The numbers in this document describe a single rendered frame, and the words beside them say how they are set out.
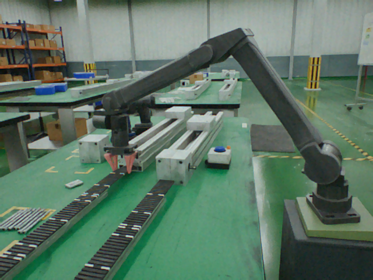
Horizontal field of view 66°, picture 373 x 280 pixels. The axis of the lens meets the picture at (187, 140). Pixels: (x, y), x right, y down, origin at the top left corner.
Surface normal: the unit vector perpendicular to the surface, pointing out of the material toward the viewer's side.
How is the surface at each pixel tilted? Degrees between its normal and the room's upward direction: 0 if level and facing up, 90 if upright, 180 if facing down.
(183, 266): 0
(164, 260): 0
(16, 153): 90
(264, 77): 91
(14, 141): 90
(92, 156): 90
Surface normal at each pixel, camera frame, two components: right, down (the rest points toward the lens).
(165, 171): -0.25, 0.27
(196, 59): -0.48, 0.29
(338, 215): -0.10, -0.95
